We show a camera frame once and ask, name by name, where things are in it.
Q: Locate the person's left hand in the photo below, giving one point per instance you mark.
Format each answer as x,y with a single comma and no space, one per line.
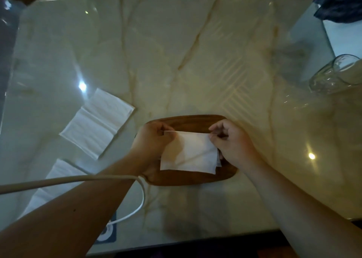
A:
148,144

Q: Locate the person's right hand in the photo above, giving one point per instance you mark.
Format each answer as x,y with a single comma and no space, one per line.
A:
236,146

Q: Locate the person's left thumb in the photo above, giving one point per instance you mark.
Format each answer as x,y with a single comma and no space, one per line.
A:
170,137

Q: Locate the person's right thumb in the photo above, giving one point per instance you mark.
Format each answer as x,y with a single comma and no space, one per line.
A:
216,141

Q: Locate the white paper napkin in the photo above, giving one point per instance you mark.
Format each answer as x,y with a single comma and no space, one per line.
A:
60,171
97,123
192,156

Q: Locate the person's left forearm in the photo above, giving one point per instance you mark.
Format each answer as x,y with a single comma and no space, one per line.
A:
73,212

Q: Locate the person's right forearm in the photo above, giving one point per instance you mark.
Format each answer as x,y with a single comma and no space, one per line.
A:
299,212

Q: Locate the oval wooden tray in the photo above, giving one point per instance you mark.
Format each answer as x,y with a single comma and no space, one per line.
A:
186,178

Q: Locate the unfolded white paper napkin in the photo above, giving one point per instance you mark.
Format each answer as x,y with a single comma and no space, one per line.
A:
97,123
60,171

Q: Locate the blue white round device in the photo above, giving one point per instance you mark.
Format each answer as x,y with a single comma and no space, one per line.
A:
107,232

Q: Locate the clear glass cup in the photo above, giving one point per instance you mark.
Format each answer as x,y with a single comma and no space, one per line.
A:
332,75

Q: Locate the white flat sheet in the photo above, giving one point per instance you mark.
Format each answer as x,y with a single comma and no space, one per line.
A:
346,37

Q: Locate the dark blue cloth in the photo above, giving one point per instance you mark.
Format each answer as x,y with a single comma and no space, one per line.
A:
340,1

